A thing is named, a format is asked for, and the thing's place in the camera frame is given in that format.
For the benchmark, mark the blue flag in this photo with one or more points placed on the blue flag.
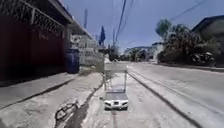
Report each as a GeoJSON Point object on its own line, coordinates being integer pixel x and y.
{"type": "Point", "coordinates": [102, 35]}

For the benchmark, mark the bushy trees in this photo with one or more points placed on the bushy trees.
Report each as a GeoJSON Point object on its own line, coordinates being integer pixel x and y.
{"type": "Point", "coordinates": [180, 43]}

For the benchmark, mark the parked vehicle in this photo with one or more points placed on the parked vehicle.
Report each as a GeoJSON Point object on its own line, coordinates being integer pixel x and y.
{"type": "Point", "coordinates": [205, 59]}

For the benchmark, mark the building with red gate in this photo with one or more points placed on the building with red gate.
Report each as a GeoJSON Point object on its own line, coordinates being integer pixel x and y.
{"type": "Point", "coordinates": [30, 46]}

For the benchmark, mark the blue barrel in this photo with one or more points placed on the blue barrel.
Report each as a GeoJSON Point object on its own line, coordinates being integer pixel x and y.
{"type": "Point", "coordinates": [72, 61]}

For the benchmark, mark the pale concrete road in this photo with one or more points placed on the pale concrete road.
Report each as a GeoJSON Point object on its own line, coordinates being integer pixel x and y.
{"type": "Point", "coordinates": [186, 86]}

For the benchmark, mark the small grey cart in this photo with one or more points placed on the small grey cart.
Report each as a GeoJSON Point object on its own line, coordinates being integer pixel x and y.
{"type": "Point", "coordinates": [116, 99]}

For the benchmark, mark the pale block wall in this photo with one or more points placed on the pale block wall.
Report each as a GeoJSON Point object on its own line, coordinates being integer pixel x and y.
{"type": "Point", "coordinates": [88, 50]}

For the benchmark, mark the building with dark roof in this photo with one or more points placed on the building with dark roof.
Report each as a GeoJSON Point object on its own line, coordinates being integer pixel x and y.
{"type": "Point", "coordinates": [211, 28]}

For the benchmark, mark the pole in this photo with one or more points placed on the pole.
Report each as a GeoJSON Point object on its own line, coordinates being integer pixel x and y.
{"type": "Point", "coordinates": [85, 18]}

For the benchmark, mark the distant pale buildings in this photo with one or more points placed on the distant pale buildings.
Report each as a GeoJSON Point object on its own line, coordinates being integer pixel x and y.
{"type": "Point", "coordinates": [140, 51]}

